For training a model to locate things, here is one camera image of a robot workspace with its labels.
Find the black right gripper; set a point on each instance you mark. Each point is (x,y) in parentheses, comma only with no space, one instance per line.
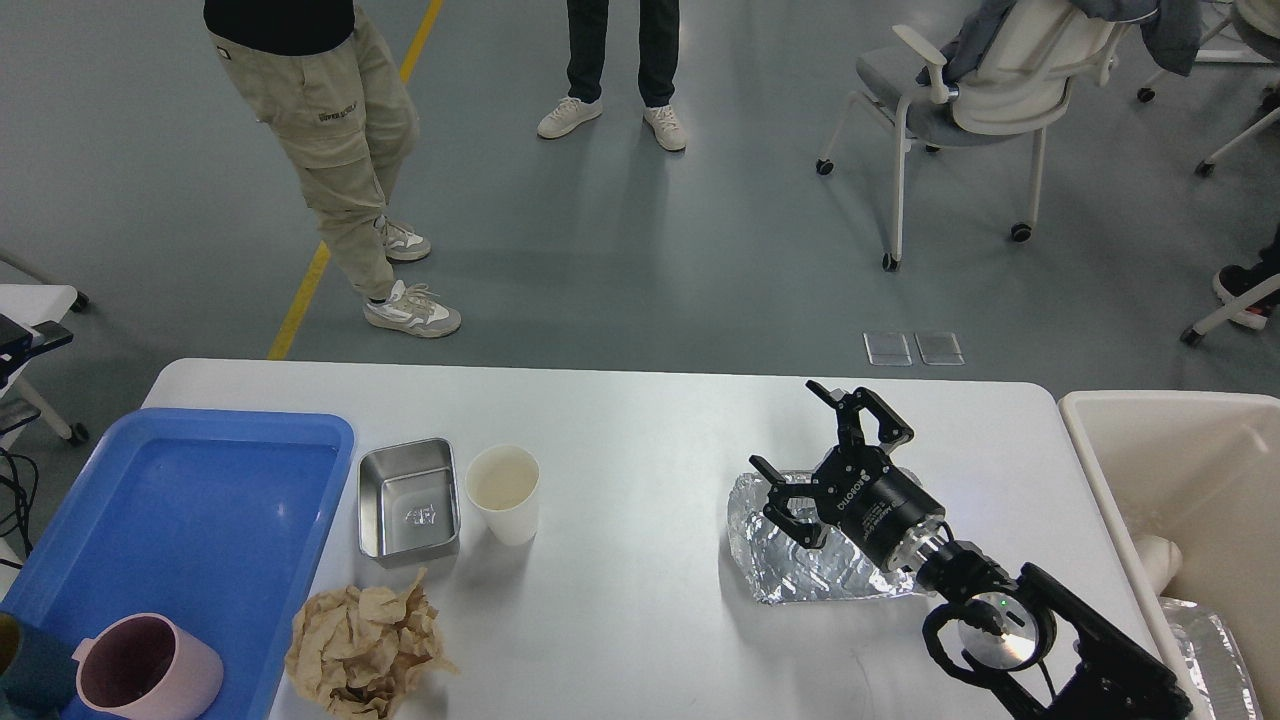
(875,510)

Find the square steel container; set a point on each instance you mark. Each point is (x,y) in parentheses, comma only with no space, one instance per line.
(408,504)

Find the pink mug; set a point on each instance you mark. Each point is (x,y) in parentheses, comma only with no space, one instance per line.
(146,667)

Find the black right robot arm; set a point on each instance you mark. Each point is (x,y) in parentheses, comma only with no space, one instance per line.
(989,626)

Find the aluminium foil tray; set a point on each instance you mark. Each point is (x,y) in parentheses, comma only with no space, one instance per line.
(778,570)

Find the white paper cup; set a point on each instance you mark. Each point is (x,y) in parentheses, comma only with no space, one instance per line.
(503,484)

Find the white tube in bin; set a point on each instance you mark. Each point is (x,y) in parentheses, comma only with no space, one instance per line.
(1160,560)

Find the beige plastic bin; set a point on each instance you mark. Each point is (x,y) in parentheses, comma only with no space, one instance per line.
(1198,469)

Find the chair base at right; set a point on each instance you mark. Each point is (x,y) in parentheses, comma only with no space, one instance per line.
(1250,290)

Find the foil trash in bin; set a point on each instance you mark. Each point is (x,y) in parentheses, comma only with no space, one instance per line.
(1214,661)

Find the white office chair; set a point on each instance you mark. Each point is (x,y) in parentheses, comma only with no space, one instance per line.
(1021,86)

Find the crumpled brown paper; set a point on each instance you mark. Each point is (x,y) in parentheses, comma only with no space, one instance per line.
(358,652)

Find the blue plastic tray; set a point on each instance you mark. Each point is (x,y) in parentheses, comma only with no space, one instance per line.
(214,519)

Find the person in beige trousers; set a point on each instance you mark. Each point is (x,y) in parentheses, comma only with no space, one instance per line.
(320,76)

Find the white side table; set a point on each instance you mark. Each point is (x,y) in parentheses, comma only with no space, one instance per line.
(31,327)

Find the teal cup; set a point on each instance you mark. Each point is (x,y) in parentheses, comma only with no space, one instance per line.
(38,673)

